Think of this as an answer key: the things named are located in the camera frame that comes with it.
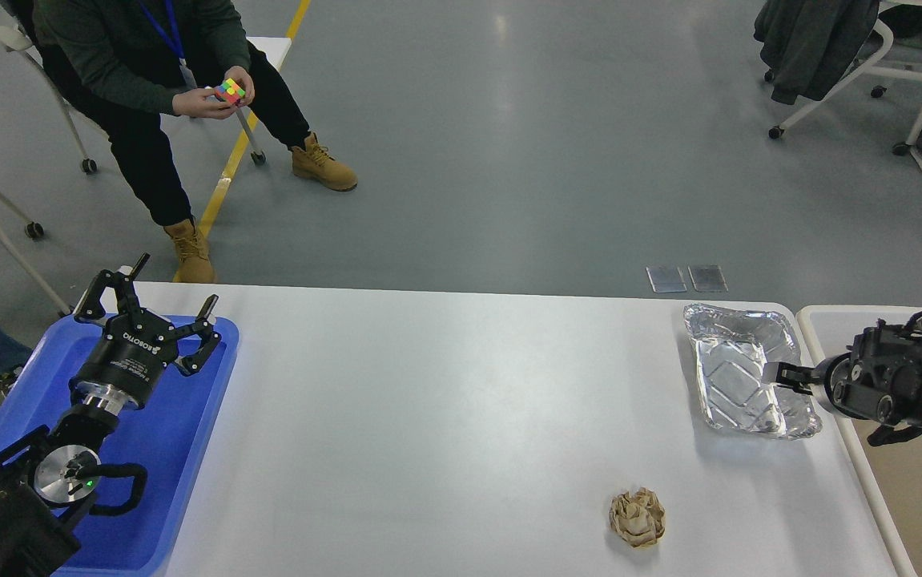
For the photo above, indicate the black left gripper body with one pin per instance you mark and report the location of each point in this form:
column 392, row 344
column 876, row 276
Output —
column 125, row 366

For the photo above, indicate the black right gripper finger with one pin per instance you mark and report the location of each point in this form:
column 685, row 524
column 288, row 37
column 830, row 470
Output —
column 796, row 378

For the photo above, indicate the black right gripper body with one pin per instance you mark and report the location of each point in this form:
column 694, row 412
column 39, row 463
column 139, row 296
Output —
column 879, row 376

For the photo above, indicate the aluminium foil tray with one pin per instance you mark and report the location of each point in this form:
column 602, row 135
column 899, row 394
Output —
column 731, row 348

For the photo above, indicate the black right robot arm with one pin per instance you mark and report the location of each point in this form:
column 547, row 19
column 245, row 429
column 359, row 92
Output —
column 884, row 434

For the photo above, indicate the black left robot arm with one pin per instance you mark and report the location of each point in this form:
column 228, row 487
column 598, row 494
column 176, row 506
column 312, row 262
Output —
column 52, row 478

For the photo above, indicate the blue plastic tray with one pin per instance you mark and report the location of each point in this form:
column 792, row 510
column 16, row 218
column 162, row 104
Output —
column 168, row 437

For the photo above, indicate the beige plastic bin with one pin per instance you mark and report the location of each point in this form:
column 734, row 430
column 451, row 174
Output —
column 897, row 469

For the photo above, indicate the right metal floor plate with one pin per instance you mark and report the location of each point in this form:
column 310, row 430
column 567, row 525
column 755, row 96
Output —
column 708, row 279

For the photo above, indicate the metal floor plate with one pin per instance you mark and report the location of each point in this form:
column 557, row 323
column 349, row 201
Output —
column 708, row 279
column 666, row 279

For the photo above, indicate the left metal floor plate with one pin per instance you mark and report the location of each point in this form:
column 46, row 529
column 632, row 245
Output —
column 666, row 279

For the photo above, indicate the crumpled brown paper ball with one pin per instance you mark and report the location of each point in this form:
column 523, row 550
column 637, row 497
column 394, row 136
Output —
column 638, row 518

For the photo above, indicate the colourful puzzle cube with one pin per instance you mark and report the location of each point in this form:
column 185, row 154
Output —
column 230, row 92

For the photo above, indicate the seated person in green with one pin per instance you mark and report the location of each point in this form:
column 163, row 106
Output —
column 125, row 64

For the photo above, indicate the white chair with dark jacket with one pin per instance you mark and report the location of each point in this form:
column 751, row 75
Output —
column 814, row 49

